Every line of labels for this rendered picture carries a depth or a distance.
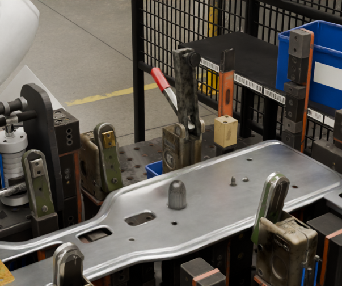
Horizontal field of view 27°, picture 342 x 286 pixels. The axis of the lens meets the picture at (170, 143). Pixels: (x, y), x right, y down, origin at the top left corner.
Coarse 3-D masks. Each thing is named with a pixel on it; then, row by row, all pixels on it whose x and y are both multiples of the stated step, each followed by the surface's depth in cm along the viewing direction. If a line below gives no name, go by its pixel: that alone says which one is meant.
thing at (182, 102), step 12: (180, 60) 133; (192, 60) 131; (180, 72) 133; (192, 72) 135; (180, 84) 134; (192, 84) 136; (180, 96) 135; (192, 96) 137; (180, 108) 136; (192, 108) 138; (180, 120) 138; (192, 120) 139; (192, 132) 140
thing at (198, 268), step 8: (184, 264) 111; (192, 264) 111; (200, 264) 111; (208, 264) 111; (184, 272) 110; (192, 272) 109; (200, 272) 109; (208, 272) 109; (216, 272) 109; (184, 280) 111; (192, 280) 108; (200, 280) 107; (208, 280) 107; (216, 280) 107; (224, 280) 108
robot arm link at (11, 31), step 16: (0, 0) 159; (16, 0) 160; (0, 16) 158; (16, 16) 159; (32, 16) 162; (0, 32) 158; (16, 32) 160; (32, 32) 164; (0, 48) 159; (16, 48) 162; (0, 64) 161; (16, 64) 165; (0, 80) 164
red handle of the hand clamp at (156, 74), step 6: (150, 72) 144; (156, 72) 143; (156, 78) 143; (162, 78) 142; (162, 84) 142; (168, 84) 142; (162, 90) 142; (168, 90) 142; (168, 96) 141; (174, 96) 141; (168, 102) 142; (174, 102) 140; (174, 108) 140; (192, 126) 138
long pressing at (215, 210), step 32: (224, 160) 140; (256, 160) 140; (288, 160) 140; (128, 192) 129; (160, 192) 129; (192, 192) 129; (224, 192) 129; (256, 192) 129; (288, 192) 129; (320, 192) 129; (96, 224) 119; (128, 224) 119; (160, 224) 119; (192, 224) 119; (224, 224) 119; (0, 256) 111; (96, 256) 111; (128, 256) 112; (160, 256) 112
